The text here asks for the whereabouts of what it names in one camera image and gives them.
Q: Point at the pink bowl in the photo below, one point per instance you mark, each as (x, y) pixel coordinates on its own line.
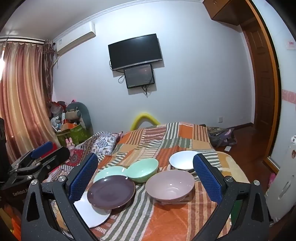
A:
(170, 185)

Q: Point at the white bowl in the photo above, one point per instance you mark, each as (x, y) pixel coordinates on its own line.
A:
(181, 161)

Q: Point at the heap of small toys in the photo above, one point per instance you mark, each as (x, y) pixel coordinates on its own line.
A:
(56, 113)

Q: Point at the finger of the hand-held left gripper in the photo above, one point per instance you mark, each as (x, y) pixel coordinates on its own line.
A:
(41, 149)
(60, 154)

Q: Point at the white paper sheet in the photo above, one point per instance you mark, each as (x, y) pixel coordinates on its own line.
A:
(228, 148)

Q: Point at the purple plate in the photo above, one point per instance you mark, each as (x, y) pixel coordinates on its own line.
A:
(111, 192)

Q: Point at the wall-mounted black television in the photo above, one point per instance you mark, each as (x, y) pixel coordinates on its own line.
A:
(135, 52)

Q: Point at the mint green bowl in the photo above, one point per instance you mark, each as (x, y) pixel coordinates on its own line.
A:
(143, 169)

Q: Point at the white air conditioner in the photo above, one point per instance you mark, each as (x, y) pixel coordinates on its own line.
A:
(74, 38)

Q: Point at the orange striped patchwork blanket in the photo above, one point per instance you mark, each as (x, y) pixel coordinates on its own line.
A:
(150, 143)

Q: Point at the mint green plate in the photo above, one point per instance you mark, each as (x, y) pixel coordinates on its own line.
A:
(108, 172)

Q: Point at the white plate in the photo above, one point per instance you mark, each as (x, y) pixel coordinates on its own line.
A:
(92, 215)

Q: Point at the grey backpack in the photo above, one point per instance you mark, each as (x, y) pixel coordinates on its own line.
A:
(220, 138)

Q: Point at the grey plush toy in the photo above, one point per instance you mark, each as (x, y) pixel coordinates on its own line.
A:
(78, 113)

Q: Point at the brown wooden door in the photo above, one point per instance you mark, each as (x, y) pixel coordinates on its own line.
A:
(261, 81)

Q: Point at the yellow foam noodle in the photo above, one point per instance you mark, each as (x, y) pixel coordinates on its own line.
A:
(138, 118)

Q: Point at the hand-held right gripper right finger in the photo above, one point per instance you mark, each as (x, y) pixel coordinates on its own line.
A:
(207, 180)

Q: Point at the green cardboard box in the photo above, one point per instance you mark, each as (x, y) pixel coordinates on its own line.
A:
(76, 135)

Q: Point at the brown wooden cabinet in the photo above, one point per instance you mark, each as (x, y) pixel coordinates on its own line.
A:
(222, 10)

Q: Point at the small black wall monitor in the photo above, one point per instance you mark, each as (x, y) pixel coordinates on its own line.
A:
(138, 76)

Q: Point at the pink bunny toy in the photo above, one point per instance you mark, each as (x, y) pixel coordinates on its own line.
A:
(70, 144)

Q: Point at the brown striped curtain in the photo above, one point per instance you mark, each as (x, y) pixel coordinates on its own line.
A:
(20, 92)

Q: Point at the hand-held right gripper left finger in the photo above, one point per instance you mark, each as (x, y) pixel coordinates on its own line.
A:
(84, 178)

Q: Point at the patterned patchwork quilt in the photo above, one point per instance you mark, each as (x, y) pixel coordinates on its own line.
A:
(104, 143)

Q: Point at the small white fridge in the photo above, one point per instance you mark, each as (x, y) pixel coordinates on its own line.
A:
(282, 180)

